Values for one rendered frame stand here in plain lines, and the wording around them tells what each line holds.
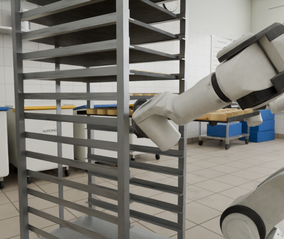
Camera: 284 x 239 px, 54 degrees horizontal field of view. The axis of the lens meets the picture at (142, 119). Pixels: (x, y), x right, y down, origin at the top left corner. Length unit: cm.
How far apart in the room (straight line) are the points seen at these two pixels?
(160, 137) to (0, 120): 225
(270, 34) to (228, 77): 10
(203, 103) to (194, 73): 457
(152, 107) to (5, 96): 293
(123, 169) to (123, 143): 9
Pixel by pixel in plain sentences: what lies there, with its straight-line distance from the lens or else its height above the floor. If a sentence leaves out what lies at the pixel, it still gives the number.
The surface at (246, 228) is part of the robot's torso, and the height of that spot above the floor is 47.
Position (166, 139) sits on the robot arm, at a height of 77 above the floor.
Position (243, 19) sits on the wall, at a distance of 652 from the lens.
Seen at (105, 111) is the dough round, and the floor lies 81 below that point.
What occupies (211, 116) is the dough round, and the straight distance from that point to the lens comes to 83.
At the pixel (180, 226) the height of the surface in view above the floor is 24.
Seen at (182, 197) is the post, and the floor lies 39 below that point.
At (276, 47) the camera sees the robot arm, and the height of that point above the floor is 96.
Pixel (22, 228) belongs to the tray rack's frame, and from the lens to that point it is 152.
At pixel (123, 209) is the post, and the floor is 49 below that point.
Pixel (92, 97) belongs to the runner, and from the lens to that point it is 105.
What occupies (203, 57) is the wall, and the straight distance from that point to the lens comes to 536.
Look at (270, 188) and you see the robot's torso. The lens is 95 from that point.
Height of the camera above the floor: 88
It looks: 5 degrees down
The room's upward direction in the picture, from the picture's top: straight up
